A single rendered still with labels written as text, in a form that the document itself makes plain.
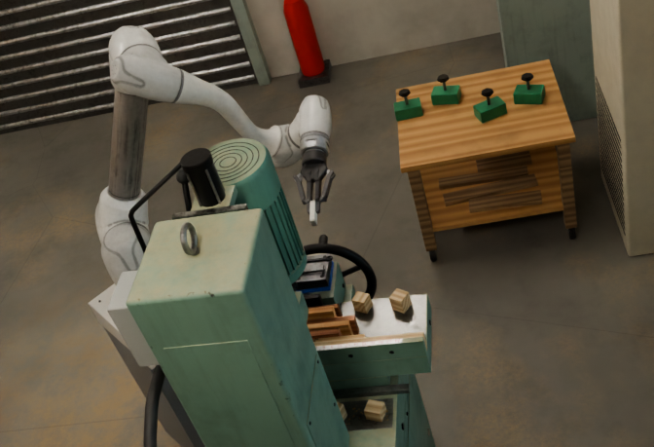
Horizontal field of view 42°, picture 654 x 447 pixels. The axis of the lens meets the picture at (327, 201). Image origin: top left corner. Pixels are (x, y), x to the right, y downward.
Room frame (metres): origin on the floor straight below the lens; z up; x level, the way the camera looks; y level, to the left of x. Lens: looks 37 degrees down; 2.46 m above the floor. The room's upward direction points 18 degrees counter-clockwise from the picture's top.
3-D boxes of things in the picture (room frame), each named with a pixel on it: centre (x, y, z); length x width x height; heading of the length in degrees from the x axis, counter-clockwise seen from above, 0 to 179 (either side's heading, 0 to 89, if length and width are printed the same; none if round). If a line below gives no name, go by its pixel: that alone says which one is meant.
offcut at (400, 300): (1.55, -0.10, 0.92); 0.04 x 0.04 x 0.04; 42
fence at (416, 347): (1.46, 0.17, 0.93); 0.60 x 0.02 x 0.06; 73
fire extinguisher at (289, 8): (4.44, -0.16, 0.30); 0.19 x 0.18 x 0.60; 167
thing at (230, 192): (1.37, 0.21, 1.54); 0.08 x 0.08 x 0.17; 73
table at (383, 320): (1.60, 0.13, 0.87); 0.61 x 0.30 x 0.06; 73
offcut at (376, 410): (1.33, 0.04, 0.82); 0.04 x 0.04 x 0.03; 56
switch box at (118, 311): (1.23, 0.40, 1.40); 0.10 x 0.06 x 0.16; 163
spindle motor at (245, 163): (1.50, 0.17, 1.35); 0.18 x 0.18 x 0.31
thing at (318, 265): (1.69, 0.11, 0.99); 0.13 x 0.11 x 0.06; 73
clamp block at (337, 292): (1.68, 0.11, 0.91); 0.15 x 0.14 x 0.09; 73
